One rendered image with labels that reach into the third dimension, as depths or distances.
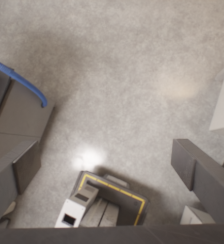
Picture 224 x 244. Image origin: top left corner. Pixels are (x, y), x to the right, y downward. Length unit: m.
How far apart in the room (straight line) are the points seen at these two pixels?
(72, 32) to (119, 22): 0.49
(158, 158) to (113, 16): 1.47
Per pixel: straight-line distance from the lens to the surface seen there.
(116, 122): 1.62
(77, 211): 1.00
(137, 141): 1.60
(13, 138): 1.37
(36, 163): 0.17
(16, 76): 1.11
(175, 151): 0.16
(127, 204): 1.38
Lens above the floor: 1.60
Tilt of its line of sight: 80 degrees down
